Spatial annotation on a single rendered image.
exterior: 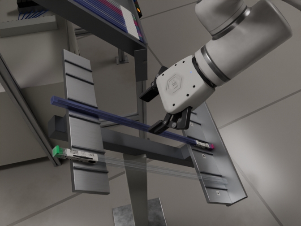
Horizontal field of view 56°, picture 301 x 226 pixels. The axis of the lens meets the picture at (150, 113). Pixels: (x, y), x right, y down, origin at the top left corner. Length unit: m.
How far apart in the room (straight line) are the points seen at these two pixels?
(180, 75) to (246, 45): 0.14
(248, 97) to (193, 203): 0.83
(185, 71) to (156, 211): 1.06
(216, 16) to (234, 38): 0.05
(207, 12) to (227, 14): 0.03
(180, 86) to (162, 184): 1.07
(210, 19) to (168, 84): 0.16
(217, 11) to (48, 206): 1.36
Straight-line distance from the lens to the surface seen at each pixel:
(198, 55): 0.55
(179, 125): 0.56
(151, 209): 1.53
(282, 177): 1.76
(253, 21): 0.52
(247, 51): 0.52
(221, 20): 0.51
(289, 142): 1.89
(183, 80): 0.56
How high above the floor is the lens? 1.47
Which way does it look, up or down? 54 degrees down
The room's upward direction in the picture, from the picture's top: straight up
